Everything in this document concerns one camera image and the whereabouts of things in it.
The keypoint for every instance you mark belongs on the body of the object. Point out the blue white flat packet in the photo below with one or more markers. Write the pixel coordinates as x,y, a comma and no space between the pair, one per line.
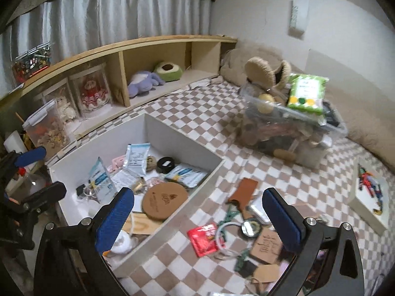
186,175

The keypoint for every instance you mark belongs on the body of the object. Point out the green wet wipes pack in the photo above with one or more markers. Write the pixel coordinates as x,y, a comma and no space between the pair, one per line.
307,93

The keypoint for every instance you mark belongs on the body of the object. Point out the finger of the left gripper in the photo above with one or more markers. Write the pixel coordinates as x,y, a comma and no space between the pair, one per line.
13,161
18,220

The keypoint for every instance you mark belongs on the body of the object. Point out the clear jar of toys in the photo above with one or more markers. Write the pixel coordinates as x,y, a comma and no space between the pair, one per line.
32,62

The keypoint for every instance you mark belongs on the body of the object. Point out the clear blister pack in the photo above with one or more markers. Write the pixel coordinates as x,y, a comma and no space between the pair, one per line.
255,208

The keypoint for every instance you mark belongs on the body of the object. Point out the red snack packet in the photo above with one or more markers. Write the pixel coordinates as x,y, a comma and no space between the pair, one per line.
203,239

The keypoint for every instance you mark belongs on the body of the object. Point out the small black box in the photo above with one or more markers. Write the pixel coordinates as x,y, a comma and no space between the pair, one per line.
165,165

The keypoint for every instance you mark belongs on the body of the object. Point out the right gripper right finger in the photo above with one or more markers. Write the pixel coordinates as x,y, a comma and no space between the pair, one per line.
341,272

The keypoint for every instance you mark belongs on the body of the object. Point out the blue white mask packet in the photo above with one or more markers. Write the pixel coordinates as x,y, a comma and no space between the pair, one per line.
103,188

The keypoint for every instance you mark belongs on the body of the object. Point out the green avocado plush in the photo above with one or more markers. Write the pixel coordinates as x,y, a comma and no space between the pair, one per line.
168,71

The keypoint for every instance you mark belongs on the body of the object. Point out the white storage box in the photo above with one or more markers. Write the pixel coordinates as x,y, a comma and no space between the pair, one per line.
162,140

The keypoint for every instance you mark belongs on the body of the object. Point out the clear plastic storage bin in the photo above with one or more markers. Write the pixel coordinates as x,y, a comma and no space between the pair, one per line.
286,134

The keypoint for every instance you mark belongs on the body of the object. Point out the white tray with toys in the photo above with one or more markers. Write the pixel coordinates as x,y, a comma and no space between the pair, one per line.
369,196

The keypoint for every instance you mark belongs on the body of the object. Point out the white wall hanging bag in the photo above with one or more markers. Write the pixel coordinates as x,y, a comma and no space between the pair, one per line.
299,18

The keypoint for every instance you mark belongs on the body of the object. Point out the beige fluffy blanket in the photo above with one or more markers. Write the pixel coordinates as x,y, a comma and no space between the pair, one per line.
367,112

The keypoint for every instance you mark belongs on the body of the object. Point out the round cork coaster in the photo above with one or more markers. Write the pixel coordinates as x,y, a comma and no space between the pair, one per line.
162,200

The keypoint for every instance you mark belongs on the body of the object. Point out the checkered bed sheet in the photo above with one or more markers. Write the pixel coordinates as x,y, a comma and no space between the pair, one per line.
211,116

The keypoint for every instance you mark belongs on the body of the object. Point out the brown cardboard tag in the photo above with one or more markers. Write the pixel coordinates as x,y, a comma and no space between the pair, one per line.
267,246

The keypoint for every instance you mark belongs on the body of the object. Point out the clear snack container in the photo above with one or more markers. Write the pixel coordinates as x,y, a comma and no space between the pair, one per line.
45,128

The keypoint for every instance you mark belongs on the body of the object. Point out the round compact mirror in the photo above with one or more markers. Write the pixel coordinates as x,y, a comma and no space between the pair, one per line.
251,227

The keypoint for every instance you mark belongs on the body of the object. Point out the purple plush toy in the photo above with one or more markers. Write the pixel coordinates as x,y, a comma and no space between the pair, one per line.
143,82

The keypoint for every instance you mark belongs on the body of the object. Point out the grey curtain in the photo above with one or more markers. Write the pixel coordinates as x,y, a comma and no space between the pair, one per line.
76,26

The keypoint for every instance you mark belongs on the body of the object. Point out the wooden bed shelf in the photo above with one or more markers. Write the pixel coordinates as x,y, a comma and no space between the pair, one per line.
198,56

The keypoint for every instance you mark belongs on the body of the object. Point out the white blue sachet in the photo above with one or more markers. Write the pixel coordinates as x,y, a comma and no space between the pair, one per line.
135,159

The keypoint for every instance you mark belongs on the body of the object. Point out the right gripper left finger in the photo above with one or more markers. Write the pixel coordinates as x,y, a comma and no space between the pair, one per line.
70,258

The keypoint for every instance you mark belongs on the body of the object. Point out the brown leather pouch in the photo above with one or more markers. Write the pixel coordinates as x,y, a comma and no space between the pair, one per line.
243,194

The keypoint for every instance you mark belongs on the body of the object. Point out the doll in red dress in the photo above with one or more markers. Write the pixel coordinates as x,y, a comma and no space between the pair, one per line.
92,91

